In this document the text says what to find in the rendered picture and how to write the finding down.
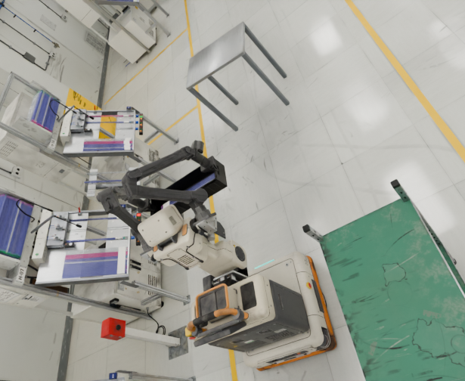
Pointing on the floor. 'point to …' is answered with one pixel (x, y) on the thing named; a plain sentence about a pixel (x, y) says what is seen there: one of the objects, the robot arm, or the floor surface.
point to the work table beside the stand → (213, 51)
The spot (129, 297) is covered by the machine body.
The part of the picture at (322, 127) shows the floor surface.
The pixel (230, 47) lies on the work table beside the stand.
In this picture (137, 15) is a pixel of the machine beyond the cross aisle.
